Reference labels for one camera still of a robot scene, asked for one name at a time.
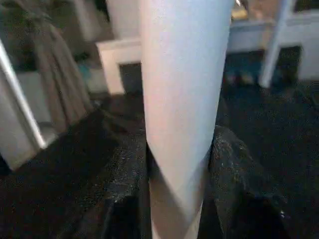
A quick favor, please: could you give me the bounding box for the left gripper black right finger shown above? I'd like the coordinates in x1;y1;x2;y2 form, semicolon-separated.
201;125;289;239

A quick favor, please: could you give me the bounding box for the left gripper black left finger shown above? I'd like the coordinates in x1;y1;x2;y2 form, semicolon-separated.
83;139;152;239

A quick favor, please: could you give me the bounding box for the white door frame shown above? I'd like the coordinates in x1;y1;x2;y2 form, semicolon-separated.
0;39;48;171

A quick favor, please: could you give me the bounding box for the white glass-door cabinet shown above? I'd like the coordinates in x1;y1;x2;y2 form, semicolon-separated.
96;0;319;95

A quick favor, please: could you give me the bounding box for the white plastic table leg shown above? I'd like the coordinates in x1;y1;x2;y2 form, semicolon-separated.
138;0;231;239
258;0;294;88

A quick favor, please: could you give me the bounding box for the grey curtain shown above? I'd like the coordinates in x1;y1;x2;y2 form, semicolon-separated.
32;19;94;125

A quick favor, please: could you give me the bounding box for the black plastic mat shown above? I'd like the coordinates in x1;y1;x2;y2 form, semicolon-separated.
0;82;319;239

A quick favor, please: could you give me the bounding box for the teal floor object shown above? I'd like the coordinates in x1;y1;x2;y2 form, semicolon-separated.
79;63;92;78

